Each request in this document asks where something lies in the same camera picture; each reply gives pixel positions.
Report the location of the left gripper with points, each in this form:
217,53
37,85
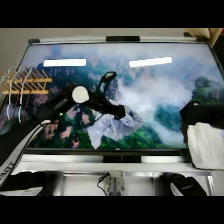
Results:
116,112

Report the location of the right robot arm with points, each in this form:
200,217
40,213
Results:
185,186

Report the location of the white garment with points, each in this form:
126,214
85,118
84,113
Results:
207,147

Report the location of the light grey shirt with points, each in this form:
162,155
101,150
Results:
110,130

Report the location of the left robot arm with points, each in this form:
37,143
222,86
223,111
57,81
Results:
20,142

